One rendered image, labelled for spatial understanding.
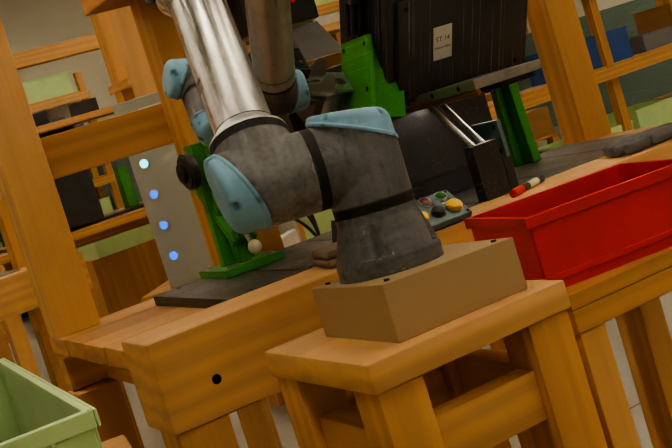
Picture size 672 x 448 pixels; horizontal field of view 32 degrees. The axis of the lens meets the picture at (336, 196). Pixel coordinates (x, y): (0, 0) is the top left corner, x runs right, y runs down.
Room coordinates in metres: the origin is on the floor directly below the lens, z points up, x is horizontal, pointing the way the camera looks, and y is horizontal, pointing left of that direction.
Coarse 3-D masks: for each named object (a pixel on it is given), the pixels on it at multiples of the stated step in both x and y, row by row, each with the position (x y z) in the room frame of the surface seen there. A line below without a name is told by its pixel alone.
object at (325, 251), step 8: (320, 248) 2.02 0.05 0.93; (328, 248) 1.98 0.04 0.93; (336, 248) 1.95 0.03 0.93; (312, 256) 2.02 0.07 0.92; (320, 256) 1.98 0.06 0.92; (328, 256) 1.94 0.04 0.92; (336, 256) 1.95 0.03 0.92; (320, 264) 1.99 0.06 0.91; (328, 264) 1.94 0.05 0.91; (336, 264) 1.94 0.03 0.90
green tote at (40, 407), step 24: (0, 360) 1.62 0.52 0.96; (0, 384) 1.63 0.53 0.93; (24, 384) 1.42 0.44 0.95; (48, 384) 1.30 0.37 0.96; (0, 408) 1.62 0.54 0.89; (24, 408) 1.50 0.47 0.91; (48, 408) 1.29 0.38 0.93; (72, 408) 1.13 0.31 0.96; (0, 432) 1.62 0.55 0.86; (24, 432) 1.59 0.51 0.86; (48, 432) 1.06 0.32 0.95; (72, 432) 1.07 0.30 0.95; (96, 432) 1.09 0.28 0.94
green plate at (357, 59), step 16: (352, 48) 2.30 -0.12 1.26; (368, 48) 2.25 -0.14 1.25; (352, 64) 2.30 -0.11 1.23; (368, 64) 2.24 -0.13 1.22; (352, 80) 2.30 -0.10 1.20; (368, 80) 2.24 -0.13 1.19; (384, 80) 2.27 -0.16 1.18; (352, 96) 2.30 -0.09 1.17; (368, 96) 2.24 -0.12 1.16; (384, 96) 2.26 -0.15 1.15; (400, 96) 2.28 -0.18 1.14; (400, 112) 2.27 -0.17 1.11
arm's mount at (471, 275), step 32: (448, 256) 1.55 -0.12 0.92; (480, 256) 1.53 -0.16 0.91; (512, 256) 1.55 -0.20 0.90; (320, 288) 1.62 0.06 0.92; (352, 288) 1.53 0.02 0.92; (384, 288) 1.46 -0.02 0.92; (416, 288) 1.48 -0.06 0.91; (448, 288) 1.50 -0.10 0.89; (480, 288) 1.52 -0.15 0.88; (512, 288) 1.54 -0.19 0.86; (352, 320) 1.56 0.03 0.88; (384, 320) 1.48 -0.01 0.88; (416, 320) 1.47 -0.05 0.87; (448, 320) 1.49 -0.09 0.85
